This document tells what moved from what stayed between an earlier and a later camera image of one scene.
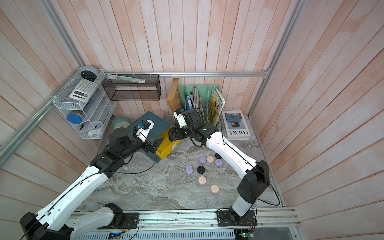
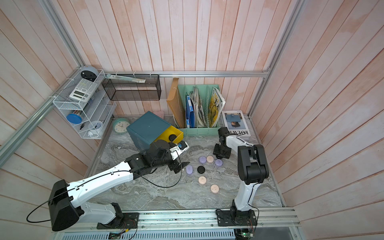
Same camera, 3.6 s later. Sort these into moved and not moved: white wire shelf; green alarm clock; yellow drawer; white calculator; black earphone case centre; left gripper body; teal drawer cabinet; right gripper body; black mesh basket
Moved: right gripper body; left gripper body; yellow drawer
Not moved: white wire shelf; black earphone case centre; green alarm clock; white calculator; teal drawer cabinet; black mesh basket
